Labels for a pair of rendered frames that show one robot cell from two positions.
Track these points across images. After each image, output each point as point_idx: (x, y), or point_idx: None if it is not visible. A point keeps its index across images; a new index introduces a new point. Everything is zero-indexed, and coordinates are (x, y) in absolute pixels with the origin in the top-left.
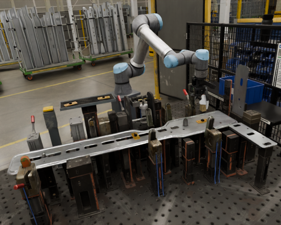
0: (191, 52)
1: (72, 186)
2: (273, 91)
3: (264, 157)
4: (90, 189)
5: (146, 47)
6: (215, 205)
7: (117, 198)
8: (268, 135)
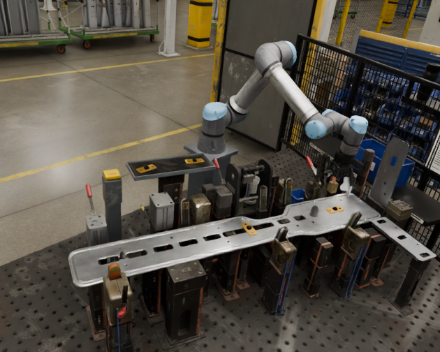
0: (341, 116)
1: (174, 306)
2: (425, 174)
3: (418, 271)
4: (195, 308)
5: (263, 88)
6: (350, 329)
7: (216, 316)
8: (406, 229)
